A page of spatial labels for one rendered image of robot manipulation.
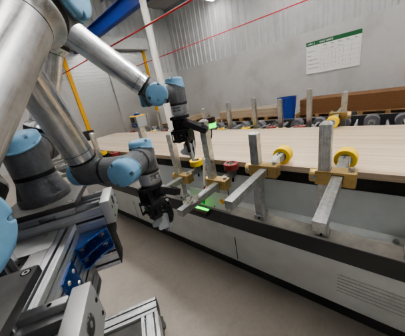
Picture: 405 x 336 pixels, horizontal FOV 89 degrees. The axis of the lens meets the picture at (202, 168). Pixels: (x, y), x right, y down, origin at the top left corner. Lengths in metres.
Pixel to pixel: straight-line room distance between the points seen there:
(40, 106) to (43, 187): 0.31
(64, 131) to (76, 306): 0.38
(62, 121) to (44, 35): 0.22
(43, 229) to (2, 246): 0.58
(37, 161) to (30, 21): 0.48
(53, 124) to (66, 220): 0.36
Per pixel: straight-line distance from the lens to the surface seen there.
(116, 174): 0.58
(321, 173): 0.80
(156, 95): 0.74
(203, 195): 0.93
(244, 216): 1.03
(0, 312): 0.47
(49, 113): 0.60
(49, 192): 0.83
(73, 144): 0.62
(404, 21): 7.88
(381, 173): 0.99
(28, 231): 0.89
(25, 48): 0.40
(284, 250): 1.08
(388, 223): 1.13
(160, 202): 0.73
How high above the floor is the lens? 1.29
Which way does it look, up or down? 20 degrees down
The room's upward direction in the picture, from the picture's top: 11 degrees counter-clockwise
